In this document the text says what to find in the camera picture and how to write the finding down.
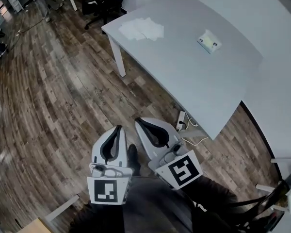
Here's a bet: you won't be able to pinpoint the person's dark trousers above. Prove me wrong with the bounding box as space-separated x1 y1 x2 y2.
118 175 197 233

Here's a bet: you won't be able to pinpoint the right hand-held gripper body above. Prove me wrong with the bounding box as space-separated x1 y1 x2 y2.
147 141 204 191

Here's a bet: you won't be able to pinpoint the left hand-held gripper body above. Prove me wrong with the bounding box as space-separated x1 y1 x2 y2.
86 162 133 206

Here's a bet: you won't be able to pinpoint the light wooden desk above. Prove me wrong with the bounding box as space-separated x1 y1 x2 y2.
16 216 54 233

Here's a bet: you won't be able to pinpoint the black office chair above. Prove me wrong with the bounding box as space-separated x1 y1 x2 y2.
81 0 127 31

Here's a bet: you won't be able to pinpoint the person's black shoe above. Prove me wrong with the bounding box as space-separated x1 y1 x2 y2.
127 144 141 177

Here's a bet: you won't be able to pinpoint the white drawer cabinet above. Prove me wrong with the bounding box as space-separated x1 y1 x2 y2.
10 0 28 14

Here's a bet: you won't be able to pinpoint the white cable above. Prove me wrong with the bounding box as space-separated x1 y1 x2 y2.
180 115 210 147

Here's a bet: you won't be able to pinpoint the black metal chair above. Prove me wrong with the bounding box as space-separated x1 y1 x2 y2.
196 180 291 233

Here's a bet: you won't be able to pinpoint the thin floor cable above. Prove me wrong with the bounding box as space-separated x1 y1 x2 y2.
7 7 50 52

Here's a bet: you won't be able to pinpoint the person's left forearm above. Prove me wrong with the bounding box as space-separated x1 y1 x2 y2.
69 201 127 233

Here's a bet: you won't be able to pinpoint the person's right forearm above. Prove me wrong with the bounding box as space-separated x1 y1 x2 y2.
180 173 238 212

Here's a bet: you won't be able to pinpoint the pile of white tissues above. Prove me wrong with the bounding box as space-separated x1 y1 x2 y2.
118 17 165 42

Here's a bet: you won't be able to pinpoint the white power strip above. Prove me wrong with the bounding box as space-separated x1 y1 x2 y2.
175 110 187 131

